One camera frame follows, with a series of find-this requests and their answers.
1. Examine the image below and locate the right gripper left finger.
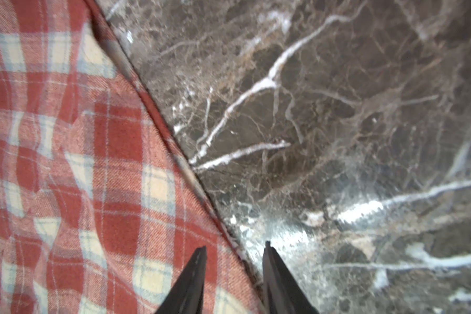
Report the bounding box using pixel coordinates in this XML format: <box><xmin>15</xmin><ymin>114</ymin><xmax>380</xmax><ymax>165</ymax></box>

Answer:
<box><xmin>156</xmin><ymin>246</ymin><xmax>208</xmax><ymax>314</ymax></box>

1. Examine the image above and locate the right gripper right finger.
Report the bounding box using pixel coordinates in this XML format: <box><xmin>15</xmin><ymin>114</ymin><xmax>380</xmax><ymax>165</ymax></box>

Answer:
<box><xmin>262</xmin><ymin>242</ymin><xmax>319</xmax><ymax>314</ymax></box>

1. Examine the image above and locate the red plaid skirt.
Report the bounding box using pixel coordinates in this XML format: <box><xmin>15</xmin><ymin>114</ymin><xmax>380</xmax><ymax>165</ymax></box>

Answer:
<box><xmin>0</xmin><ymin>1</ymin><xmax>262</xmax><ymax>313</ymax></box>

